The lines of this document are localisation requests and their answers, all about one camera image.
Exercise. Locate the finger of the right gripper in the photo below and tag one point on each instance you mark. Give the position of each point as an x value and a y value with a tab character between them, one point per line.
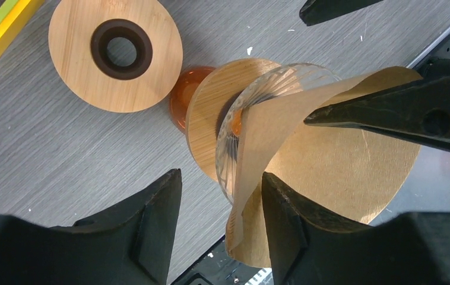
417	112
314	12

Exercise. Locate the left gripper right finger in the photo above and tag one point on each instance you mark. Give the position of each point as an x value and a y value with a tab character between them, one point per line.
308	243

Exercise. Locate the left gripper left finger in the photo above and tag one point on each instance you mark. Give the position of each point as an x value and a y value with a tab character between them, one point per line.
130	242

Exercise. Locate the clear glass dripper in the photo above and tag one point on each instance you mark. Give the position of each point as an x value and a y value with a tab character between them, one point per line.
278	82

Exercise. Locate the wooden ring holder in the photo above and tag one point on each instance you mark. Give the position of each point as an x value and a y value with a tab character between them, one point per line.
204	113

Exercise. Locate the amber glass carafe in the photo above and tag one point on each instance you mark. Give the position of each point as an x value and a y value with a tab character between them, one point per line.
181	94

